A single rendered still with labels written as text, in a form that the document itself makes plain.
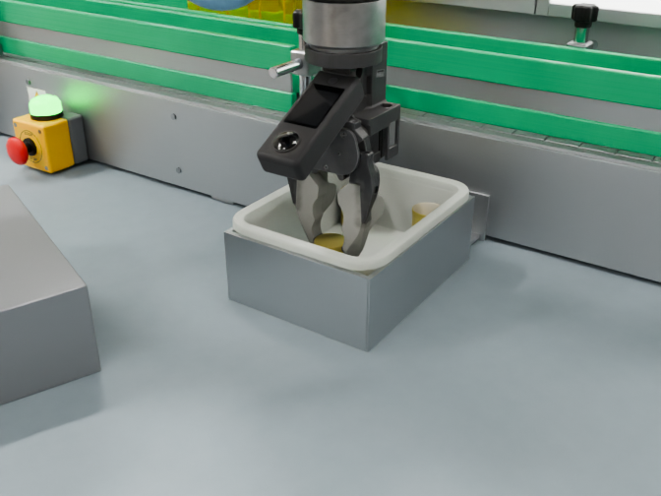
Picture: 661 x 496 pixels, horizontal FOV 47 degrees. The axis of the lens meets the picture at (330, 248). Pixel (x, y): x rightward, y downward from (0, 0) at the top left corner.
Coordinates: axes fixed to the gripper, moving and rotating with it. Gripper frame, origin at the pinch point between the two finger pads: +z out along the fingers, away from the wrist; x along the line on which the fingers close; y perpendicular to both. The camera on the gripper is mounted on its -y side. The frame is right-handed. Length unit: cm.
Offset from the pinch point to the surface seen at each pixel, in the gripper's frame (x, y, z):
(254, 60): 19.6, 13.3, -13.7
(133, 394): 5.0, -23.1, 5.5
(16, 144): 53, 2, 0
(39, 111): 53, 7, -3
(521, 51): -7.2, 29.8, -15.0
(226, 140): 23.2, 11.6, -3.6
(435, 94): 0.1, 22.6, -10.4
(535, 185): -13.8, 20.6, -2.8
